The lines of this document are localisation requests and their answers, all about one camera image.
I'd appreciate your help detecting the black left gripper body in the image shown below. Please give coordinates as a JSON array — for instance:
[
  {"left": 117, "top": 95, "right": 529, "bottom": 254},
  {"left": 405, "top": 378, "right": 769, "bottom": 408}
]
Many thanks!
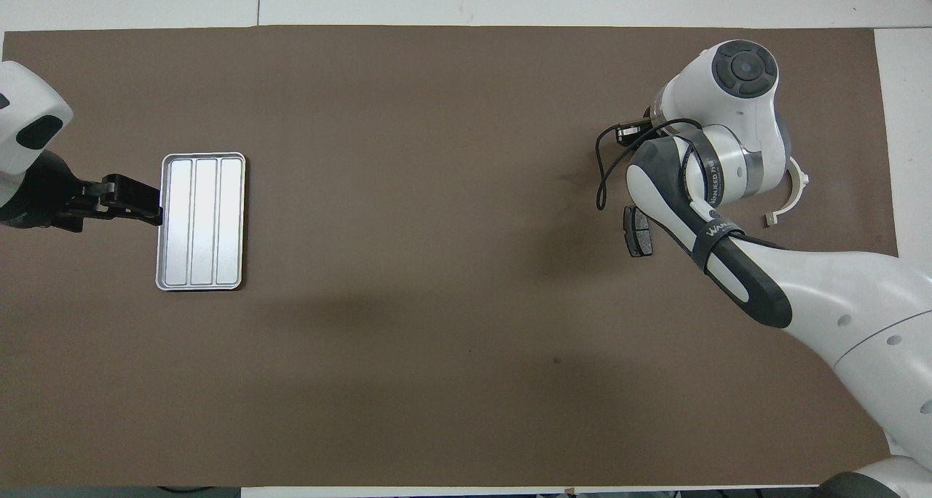
[{"left": 0, "top": 152, "right": 81, "bottom": 229}]

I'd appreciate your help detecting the silver metal tray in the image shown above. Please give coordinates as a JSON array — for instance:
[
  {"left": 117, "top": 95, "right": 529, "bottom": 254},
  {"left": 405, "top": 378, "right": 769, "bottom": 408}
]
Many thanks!
[{"left": 155, "top": 152, "right": 247, "bottom": 292}]

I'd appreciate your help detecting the dark rectangular brake pad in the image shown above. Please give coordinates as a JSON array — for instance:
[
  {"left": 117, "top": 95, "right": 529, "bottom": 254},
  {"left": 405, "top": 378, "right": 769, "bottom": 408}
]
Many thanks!
[{"left": 623, "top": 205, "right": 654, "bottom": 258}]

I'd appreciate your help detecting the brown table mat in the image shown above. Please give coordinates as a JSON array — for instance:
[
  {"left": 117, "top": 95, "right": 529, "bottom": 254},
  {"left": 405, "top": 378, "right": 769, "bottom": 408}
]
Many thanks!
[{"left": 0, "top": 25, "right": 904, "bottom": 488}]

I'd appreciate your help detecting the white curved plastic bracket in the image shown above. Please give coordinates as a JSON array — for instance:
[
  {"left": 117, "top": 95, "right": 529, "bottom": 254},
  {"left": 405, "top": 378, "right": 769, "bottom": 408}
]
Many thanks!
[{"left": 765, "top": 156, "right": 810, "bottom": 227}]

